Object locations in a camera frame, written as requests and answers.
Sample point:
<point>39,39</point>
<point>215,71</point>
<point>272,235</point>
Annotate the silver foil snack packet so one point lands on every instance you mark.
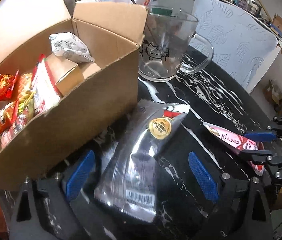
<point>136,160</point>

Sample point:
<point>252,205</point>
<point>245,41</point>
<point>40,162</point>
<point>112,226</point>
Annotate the glass mug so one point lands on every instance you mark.
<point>166,52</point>

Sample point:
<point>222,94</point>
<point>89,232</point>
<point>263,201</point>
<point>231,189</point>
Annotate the cardboard box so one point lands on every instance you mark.
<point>81,120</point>

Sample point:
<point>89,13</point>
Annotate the brown floor carton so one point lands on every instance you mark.
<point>273,92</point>

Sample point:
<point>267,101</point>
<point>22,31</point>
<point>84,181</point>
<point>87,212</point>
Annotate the white patterned snack packet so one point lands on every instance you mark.
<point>68,47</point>

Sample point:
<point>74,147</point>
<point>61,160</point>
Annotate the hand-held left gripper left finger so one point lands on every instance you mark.
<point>79,172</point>

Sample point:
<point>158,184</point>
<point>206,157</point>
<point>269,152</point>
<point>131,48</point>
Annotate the red and white snack packet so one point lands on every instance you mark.
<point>44,90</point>

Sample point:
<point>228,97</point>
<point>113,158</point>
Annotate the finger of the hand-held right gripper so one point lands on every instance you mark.
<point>255,156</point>
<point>260,135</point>

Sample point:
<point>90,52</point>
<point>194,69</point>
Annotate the clear waffle packet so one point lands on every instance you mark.
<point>26,82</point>

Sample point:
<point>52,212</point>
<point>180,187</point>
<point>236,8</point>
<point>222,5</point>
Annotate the pink snack packet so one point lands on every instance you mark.
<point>230,141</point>

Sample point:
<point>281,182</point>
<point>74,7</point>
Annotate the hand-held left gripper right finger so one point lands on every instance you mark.
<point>202,176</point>

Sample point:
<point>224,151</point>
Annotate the gold rectangular box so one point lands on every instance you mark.
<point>66,77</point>

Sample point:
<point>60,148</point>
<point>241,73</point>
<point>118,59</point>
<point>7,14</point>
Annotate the small cardboard carton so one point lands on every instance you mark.
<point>280,23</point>

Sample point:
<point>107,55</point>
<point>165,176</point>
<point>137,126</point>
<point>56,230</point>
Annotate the small red snack packet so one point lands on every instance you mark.
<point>4,118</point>

